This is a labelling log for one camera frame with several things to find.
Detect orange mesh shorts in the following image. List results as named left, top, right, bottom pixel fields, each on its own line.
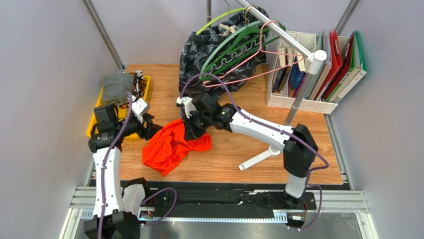
left=142, top=119, right=212, bottom=177

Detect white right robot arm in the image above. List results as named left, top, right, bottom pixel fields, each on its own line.
left=176, top=93, right=317, bottom=201

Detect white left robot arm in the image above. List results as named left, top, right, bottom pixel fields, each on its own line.
left=84, top=102, right=162, bottom=239

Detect light green hanger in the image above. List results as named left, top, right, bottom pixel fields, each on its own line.
left=201, top=20, right=262, bottom=74

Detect dark shark print shorts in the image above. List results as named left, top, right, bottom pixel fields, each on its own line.
left=178, top=9, right=277, bottom=100

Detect dark green hanger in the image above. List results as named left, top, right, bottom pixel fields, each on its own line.
left=200, top=21, right=279, bottom=84

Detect lime green hanger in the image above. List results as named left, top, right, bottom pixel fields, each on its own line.
left=196, top=7, right=244, bottom=35

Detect black orange patterned cloth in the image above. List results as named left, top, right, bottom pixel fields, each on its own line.
left=117, top=70, right=147, bottom=109

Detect grey folded cloth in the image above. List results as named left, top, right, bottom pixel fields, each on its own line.
left=101, top=73, right=134, bottom=105

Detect white book organizer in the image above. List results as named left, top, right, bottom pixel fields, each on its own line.
left=267, top=29, right=338, bottom=114

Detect blue book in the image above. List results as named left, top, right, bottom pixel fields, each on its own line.
left=288, top=56, right=307, bottom=98

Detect red folder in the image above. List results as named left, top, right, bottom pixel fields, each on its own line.
left=310, top=29, right=351, bottom=101

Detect green folder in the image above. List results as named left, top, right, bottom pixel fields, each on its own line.
left=324, top=30, right=368, bottom=104

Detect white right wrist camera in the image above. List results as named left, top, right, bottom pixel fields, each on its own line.
left=176, top=97, right=198, bottom=119

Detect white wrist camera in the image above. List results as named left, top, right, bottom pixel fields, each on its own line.
left=124, top=92, right=150, bottom=124
left=176, top=97, right=198, bottom=119

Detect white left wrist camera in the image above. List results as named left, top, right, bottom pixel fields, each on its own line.
left=124, top=92, right=150, bottom=124

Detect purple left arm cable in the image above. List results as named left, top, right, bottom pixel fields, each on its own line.
left=96, top=92, right=178, bottom=239

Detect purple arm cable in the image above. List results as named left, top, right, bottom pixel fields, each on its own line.
left=96, top=92, right=178, bottom=239
left=179, top=73, right=329, bottom=231

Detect pink wire hanger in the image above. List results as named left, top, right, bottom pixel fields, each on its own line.
left=202, top=19, right=305, bottom=89

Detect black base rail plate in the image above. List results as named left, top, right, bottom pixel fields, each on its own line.
left=141, top=181, right=318, bottom=219

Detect silver clothes rack rail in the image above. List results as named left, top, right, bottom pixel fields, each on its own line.
left=200, top=0, right=327, bottom=125

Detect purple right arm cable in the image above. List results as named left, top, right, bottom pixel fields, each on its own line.
left=179, top=73, right=329, bottom=231

